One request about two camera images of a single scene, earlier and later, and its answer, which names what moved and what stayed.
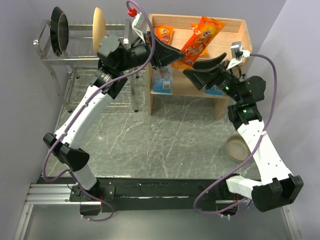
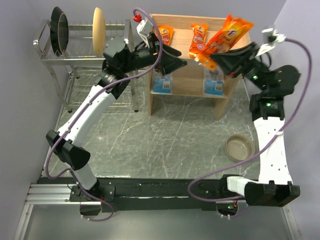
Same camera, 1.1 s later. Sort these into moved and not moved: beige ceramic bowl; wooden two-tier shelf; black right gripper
Moved: black right gripper
Not moved: beige ceramic bowl; wooden two-tier shelf
